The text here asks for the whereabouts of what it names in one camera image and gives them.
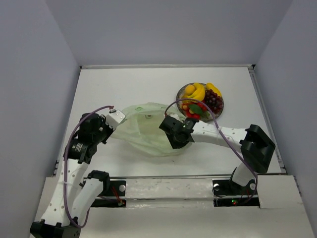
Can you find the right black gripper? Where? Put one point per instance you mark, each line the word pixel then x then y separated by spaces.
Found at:
pixel 175 145

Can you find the red cherry tomato bunch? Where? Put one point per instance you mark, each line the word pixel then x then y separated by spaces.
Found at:
pixel 195 110

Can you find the green translucent plastic bag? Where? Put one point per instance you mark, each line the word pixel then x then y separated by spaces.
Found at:
pixel 140 129

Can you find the yellow fake banana bunch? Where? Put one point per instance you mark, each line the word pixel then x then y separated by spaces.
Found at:
pixel 199 94

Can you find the orange round fake fruit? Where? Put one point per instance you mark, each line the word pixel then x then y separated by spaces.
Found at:
pixel 189 90

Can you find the purple fake grape bunch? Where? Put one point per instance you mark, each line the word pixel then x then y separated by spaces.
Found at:
pixel 213 101

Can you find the yellow fake lemon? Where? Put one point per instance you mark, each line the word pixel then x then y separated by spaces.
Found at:
pixel 210 86

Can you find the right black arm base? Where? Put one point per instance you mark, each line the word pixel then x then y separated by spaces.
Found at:
pixel 230 194

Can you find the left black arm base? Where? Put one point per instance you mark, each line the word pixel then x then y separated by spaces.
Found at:
pixel 113 197

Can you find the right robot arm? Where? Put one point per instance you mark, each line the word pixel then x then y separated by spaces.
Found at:
pixel 252 145

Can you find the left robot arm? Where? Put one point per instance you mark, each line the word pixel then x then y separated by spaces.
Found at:
pixel 68 209

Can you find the speckled round ceramic plate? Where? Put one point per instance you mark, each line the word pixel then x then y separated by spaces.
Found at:
pixel 184 100

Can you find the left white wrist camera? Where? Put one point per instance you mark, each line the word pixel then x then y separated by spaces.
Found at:
pixel 114 119

